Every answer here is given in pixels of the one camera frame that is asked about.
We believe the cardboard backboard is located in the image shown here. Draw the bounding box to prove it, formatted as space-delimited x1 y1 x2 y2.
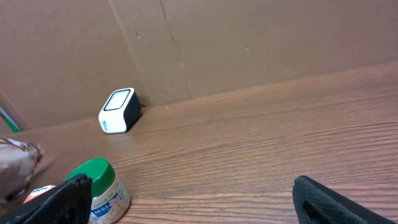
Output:
1 0 397 130

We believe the white barcode scanner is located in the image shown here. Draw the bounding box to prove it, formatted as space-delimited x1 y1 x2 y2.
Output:
98 88 142 134

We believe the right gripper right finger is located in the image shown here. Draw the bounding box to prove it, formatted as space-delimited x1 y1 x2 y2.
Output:
292 175 394 224

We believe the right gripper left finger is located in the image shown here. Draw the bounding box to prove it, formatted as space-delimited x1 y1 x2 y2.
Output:
1 174 93 224

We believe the green lid jar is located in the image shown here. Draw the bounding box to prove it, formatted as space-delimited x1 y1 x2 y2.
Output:
67 157 131 224

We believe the beige snack bag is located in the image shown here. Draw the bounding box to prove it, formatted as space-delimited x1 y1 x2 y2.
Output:
1 138 44 205

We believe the teal tissue pack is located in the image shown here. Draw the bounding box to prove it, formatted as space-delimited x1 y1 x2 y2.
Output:
24 185 55 203

